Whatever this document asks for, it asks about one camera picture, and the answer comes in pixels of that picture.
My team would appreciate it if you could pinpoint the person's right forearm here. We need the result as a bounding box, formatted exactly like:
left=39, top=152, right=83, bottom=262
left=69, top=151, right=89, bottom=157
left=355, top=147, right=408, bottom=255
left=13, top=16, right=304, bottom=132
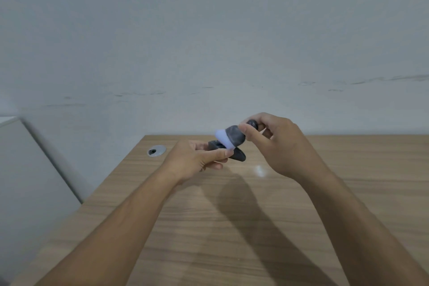
left=295, top=158, right=429, bottom=286

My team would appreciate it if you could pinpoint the person's left hand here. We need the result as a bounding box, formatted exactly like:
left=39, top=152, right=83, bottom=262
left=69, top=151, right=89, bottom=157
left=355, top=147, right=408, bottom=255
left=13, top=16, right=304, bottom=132
left=160, top=139, right=235, bottom=185

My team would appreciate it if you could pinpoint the person's left forearm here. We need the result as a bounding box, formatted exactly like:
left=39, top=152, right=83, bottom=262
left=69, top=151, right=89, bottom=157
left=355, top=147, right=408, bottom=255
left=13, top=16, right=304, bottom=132
left=34, top=162, right=184, bottom=286

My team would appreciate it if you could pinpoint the person's right hand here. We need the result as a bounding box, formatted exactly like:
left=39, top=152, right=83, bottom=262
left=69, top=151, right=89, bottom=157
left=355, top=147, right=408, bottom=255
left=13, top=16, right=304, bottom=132
left=238, top=112, right=325, bottom=182

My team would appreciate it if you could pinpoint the grey torch with white tip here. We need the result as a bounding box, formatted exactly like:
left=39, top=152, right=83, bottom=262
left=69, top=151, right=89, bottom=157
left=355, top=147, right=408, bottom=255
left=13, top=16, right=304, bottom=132
left=214, top=120, right=259, bottom=149

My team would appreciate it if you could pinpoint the black oval base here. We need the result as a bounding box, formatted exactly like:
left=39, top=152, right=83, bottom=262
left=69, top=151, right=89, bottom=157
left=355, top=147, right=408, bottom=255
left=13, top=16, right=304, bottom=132
left=207, top=140, right=247, bottom=163

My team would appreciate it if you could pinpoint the white cabinet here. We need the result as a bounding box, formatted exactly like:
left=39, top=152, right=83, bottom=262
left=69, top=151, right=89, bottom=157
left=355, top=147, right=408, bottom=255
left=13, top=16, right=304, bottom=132
left=0, top=116, right=83, bottom=286

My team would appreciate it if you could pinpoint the silver cable grommet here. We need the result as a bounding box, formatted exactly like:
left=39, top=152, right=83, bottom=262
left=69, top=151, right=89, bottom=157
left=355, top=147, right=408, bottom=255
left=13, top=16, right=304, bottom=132
left=147, top=145, right=167, bottom=158

